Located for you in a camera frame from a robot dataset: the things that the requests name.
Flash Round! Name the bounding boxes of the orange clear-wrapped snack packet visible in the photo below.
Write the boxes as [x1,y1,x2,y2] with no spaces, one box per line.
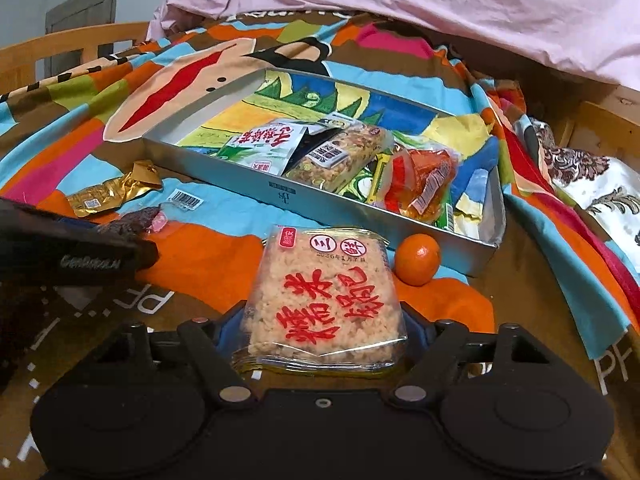
[382,145,460,222]

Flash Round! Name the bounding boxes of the gold foil snack packet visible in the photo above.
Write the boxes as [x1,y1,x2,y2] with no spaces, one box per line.
[66,160,163,218]

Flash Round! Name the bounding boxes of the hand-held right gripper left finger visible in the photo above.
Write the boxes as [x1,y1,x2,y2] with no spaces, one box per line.
[115,310,253,408]

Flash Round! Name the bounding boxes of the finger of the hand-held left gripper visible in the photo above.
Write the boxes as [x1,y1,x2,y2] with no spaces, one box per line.
[0,285,106,386]

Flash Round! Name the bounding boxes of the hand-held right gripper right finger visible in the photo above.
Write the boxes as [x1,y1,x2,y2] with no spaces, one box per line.
[392,312,538,408]

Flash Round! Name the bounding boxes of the metal tray with colourful print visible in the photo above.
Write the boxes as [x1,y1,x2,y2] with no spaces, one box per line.
[142,66,507,278]

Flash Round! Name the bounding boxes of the small tangerine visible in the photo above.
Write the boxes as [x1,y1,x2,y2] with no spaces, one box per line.
[394,233,442,287]

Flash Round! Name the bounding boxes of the white snack packet green leaves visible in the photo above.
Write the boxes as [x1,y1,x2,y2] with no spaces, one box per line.
[217,117,321,178]

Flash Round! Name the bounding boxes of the clear-wrapped granola bar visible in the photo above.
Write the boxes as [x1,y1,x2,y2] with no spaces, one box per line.
[282,127,393,193]

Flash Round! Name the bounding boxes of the colourful cartoon printed blanket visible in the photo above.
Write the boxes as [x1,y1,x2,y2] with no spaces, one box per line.
[0,7,640,480]

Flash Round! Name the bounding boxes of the white brown floral cloth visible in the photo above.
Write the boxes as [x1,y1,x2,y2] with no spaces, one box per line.
[530,117,640,273]

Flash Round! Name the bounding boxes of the pink bed sheet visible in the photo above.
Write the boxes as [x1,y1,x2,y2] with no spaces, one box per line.
[147,0,640,91]

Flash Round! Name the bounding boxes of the dark red snack packet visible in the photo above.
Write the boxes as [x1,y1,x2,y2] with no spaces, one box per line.
[97,191,206,236]

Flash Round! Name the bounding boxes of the grey door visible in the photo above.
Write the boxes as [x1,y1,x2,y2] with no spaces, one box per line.
[45,0,121,36]

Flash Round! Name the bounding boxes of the rice cracker packet red print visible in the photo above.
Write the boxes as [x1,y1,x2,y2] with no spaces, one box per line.
[231,225,408,378]

